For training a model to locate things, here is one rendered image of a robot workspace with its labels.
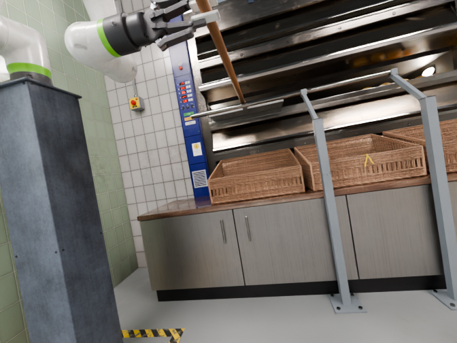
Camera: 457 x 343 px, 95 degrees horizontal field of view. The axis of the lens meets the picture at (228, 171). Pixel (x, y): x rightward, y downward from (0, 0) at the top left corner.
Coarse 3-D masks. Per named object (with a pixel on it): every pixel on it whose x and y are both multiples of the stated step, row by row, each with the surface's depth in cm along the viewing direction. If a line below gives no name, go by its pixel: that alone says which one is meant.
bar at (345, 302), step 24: (384, 72) 116; (288, 96) 127; (432, 96) 94; (312, 120) 106; (432, 120) 94; (432, 144) 95; (432, 168) 97; (336, 216) 104; (336, 240) 105; (336, 264) 106; (456, 264) 96; (456, 288) 96; (336, 312) 102; (360, 312) 100
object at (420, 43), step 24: (456, 24) 128; (360, 48) 138; (384, 48) 138; (408, 48) 142; (432, 48) 145; (264, 72) 151; (288, 72) 150; (312, 72) 154; (336, 72) 159; (216, 96) 170
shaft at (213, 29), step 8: (200, 0) 48; (208, 0) 50; (200, 8) 51; (208, 8) 51; (208, 24) 57; (216, 24) 58; (216, 32) 61; (216, 40) 64; (224, 48) 71; (224, 56) 75; (224, 64) 81; (232, 72) 89; (232, 80) 97; (240, 88) 113; (240, 96) 121
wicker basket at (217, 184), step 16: (224, 160) 170; (240, 160) 167; (272, 160) 162; (288, 160) 159; (224, 176) 168; (240, 176) 122; (256, 176) 121; (272, 176) 119; (288, 176) 117; (224, 192) 125; (240, 192) 123; (256, 192) 121; (272, 192) 120; (288, 192) 118
